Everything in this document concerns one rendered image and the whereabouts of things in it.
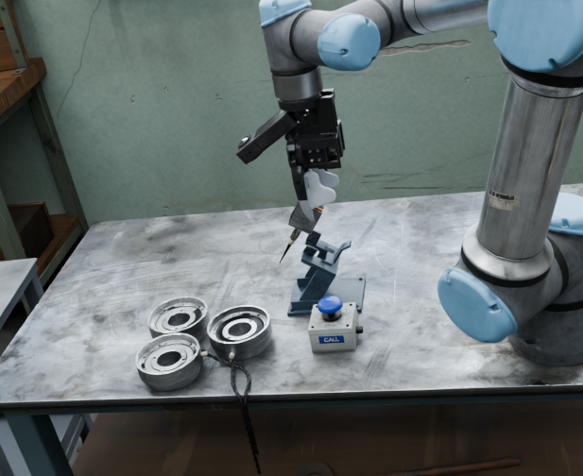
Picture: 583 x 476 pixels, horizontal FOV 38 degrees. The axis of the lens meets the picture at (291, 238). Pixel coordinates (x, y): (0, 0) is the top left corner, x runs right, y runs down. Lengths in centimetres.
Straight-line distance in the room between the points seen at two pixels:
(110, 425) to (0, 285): 51
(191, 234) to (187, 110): 130
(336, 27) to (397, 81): 173
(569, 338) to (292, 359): 42
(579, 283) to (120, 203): 232
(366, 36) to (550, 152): 33
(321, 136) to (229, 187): 185
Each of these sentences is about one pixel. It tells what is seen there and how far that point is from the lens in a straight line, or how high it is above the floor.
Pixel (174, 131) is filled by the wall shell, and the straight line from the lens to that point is 311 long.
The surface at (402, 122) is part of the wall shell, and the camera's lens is 296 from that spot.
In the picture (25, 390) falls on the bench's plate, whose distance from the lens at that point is 151.
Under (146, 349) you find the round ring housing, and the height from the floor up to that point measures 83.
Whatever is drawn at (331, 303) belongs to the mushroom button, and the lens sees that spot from 136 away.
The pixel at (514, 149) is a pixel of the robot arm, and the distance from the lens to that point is 100.
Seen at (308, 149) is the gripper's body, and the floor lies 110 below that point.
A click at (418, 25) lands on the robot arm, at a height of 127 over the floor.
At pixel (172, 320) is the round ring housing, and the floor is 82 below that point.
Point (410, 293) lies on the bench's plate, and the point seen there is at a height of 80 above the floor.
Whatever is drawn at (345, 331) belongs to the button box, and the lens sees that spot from 135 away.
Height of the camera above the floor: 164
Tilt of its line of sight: 29 degrees down
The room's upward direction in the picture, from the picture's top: 11 degrees counter-clockwise
